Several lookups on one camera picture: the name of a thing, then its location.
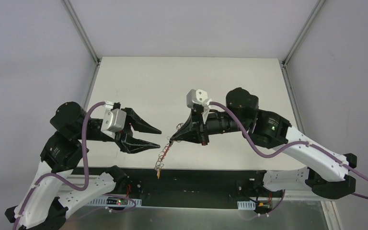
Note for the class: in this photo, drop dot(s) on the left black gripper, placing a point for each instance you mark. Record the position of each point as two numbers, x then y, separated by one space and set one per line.
126 127

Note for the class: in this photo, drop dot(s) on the left metal frame post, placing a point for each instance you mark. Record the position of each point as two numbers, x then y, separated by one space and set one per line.
80 31

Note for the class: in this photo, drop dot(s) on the right white cable duct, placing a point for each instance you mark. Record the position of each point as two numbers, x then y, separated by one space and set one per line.
246 205

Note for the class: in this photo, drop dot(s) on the metal frame post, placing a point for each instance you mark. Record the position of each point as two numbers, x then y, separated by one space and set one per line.
80 31
304 31

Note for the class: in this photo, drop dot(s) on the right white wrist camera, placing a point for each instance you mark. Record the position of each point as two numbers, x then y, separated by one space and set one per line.
199 97

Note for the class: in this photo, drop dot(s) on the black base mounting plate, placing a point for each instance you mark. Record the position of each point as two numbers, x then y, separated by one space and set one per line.
217 189

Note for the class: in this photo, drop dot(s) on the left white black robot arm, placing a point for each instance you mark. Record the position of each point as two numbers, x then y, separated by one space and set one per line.
62 183

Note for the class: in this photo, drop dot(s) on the left white cable duct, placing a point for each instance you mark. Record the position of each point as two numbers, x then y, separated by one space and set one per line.
108 201

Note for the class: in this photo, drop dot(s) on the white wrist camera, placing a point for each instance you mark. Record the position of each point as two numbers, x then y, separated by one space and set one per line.
199 97
113 120

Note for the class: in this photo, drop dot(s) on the red keyring holder with rings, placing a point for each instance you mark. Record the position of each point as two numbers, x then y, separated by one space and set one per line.
159 162

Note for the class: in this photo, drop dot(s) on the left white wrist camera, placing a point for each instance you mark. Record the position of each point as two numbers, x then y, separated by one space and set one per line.
113 120

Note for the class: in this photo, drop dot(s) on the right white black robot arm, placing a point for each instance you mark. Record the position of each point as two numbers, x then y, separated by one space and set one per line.
325 173

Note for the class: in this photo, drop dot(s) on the white cable duct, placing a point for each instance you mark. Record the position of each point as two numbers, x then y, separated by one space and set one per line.
108 201
246 205

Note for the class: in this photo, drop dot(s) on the right metal frame post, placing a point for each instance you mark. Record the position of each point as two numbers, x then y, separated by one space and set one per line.
304 31

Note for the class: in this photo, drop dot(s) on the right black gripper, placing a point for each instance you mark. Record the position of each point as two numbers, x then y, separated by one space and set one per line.
199 126

